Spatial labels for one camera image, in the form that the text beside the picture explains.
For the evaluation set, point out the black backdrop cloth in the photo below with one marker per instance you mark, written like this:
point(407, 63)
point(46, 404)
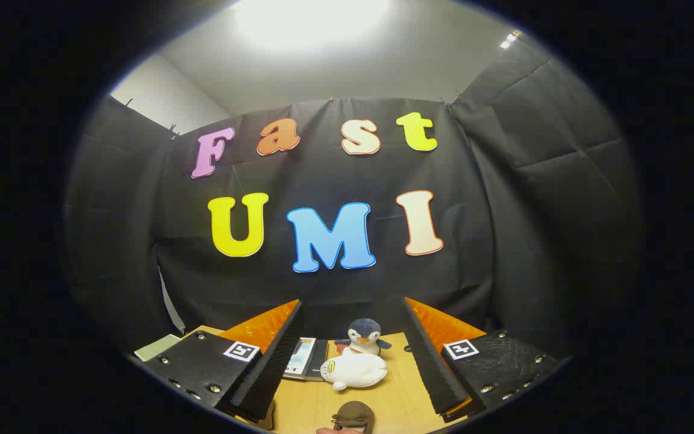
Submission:
point(473, 211)

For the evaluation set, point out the ceiling spotlight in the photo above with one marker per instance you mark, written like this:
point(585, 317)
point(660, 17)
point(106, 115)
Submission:
point(509, 40)

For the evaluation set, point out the sky cover book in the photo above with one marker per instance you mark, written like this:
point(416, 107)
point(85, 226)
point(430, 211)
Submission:
point(300, 358)

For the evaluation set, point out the white duck plush toy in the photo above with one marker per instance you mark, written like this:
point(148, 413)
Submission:
point(356, 371)

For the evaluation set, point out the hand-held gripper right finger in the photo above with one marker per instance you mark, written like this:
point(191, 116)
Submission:
point(431, 367)

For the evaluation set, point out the dark cover book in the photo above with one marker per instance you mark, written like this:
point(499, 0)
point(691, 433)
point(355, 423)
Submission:
point(319, 361)

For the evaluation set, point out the penguin plush toy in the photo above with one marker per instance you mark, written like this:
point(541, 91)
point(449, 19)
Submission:
point(364, 331)

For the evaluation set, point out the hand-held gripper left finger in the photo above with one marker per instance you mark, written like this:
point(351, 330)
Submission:
point(275, 367)

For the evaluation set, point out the pale green storage box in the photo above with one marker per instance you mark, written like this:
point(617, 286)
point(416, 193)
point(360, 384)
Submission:
point(157, 348)

